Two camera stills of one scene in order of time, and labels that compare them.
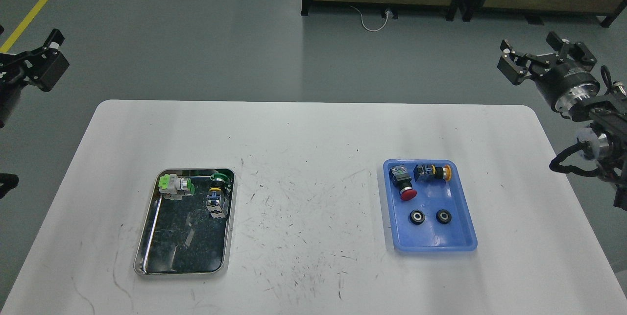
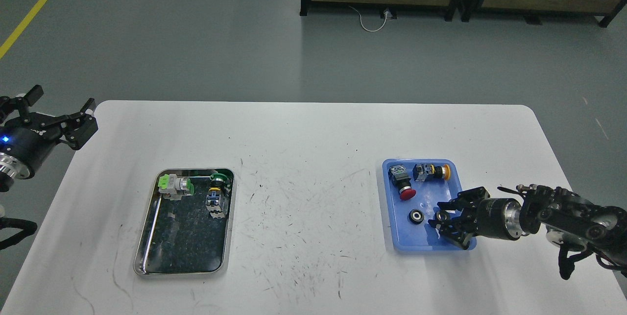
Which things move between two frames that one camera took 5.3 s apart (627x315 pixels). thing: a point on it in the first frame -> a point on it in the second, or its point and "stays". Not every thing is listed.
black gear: (417, 216) stays
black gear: (443, 216) stays
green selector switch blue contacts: (221, 184) stays
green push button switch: (174, 187) stays
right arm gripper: (563, 83) -> (499, 217)
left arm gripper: (15, 69) -> (22, 149)
